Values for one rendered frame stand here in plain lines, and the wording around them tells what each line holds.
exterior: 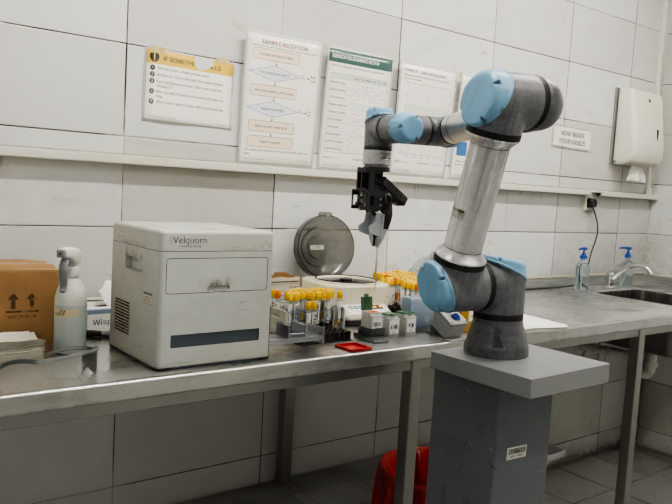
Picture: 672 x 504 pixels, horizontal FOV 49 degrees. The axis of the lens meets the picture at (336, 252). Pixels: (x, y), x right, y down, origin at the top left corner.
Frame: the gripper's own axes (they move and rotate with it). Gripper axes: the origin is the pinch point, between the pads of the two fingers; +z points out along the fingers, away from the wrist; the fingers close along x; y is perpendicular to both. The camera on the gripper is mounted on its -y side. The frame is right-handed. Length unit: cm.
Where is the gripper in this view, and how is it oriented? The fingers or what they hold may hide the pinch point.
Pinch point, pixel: (377, 241)
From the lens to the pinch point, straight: 198.6
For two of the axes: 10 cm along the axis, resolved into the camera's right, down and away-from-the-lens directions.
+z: -0.6, 9.9, 0.9
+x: 6.1, 1.0, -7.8
